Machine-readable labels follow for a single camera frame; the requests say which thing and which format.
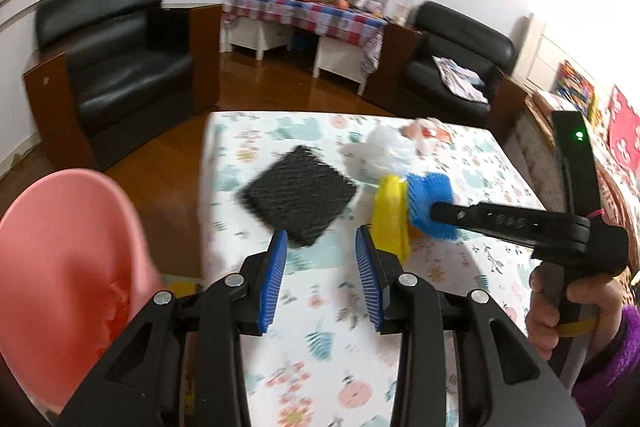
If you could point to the black foam net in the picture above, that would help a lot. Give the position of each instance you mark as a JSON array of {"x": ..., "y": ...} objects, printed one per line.
[{"x": 300, "y": 194}]

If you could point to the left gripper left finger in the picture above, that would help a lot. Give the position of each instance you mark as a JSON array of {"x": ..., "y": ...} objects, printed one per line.
[{"x": 263, "y": 274}]

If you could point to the yellow paper trash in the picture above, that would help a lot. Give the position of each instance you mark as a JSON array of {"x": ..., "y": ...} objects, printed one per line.
[{"x": 389, "y": 224}]

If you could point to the yellow plastic stool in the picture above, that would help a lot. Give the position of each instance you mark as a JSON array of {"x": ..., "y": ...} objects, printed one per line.
[{"x": 182, "y": 287}]

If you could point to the blue foam net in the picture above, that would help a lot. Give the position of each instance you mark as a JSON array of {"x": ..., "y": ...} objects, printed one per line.
[{"x": 422, "y": 193}]

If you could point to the pink plastic bin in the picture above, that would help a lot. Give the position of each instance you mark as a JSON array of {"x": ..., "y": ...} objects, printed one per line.
[{"x": 75, "y": 270}]

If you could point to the colourful picture pillow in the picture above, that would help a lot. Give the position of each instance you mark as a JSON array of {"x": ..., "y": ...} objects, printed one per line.
[{"x": 575, "y": 88}]

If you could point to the red floral pillow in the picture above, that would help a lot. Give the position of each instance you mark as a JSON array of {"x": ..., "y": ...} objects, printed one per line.
[{"x": 623, "y": 131}]

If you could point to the black leather armchair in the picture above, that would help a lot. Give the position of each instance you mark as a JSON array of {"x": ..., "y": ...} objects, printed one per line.
[
  {"x": 113, "y": 75},
  {"x": 407, "y": 82}
]

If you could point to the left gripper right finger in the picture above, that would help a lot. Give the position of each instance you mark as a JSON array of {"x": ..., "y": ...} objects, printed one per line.
[{"x": 378, "y": 272}]

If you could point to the cloth on armchair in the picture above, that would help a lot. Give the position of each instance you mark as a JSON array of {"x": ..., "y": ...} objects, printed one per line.
[{"x": 461, "y": 82}]

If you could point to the white plastic bag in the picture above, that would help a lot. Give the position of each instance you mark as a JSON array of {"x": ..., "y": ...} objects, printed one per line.
[{"x": 385, "y": 151}]

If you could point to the checkered cloth white bench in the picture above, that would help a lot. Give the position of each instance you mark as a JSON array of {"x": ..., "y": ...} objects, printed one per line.
[{"x": 349, "y": 41}]

